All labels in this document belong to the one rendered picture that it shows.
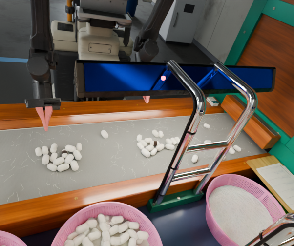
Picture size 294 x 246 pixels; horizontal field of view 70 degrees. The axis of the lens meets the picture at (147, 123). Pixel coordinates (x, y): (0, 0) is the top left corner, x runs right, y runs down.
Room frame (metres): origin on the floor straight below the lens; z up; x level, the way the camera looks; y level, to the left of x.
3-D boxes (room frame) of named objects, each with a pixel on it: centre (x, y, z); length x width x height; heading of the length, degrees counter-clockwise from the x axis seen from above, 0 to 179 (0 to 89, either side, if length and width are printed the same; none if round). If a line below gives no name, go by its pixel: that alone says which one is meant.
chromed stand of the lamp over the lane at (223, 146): (0.48, -0.12, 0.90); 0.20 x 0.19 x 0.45; 121
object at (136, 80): (0.56, -0.09, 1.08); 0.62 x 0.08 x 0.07; 121
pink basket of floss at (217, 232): (0.40, -0.38, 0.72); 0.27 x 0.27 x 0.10
